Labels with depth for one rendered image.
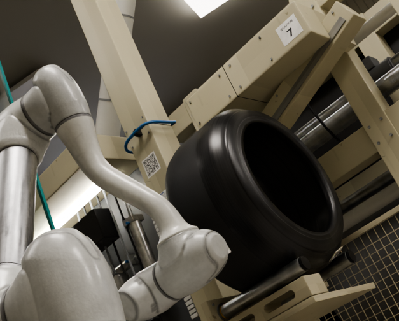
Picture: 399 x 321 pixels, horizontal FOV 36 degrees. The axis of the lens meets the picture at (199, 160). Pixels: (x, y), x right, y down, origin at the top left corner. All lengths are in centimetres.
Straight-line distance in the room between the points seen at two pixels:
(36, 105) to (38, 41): 334
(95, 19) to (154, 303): 149
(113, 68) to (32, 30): 242
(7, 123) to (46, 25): 322
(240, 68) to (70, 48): 292
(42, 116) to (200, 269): 59
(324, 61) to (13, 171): 126
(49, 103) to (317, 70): 110
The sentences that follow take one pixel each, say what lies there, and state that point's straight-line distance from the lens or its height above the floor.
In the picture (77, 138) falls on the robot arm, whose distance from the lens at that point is 156.
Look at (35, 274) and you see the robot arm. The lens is 116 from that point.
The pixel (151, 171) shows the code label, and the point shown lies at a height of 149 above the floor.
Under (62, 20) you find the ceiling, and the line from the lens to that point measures 484.
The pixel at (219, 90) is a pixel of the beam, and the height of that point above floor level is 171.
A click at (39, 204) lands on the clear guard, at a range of 230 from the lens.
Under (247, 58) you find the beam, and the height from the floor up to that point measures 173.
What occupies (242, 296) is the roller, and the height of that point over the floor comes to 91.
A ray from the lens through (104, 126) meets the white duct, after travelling 292.
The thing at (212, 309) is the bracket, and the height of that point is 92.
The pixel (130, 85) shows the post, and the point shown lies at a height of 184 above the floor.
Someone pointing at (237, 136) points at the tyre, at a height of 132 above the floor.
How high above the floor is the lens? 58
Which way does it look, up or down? 23 degrees up
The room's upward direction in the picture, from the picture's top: 24 degrees counter-clockwise
